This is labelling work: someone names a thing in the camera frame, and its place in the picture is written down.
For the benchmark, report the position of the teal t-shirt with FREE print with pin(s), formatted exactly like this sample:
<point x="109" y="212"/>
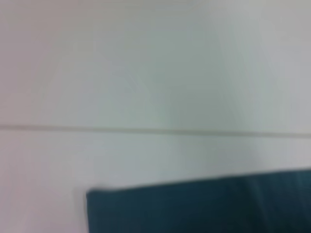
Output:
<point x="206" y="206"/>

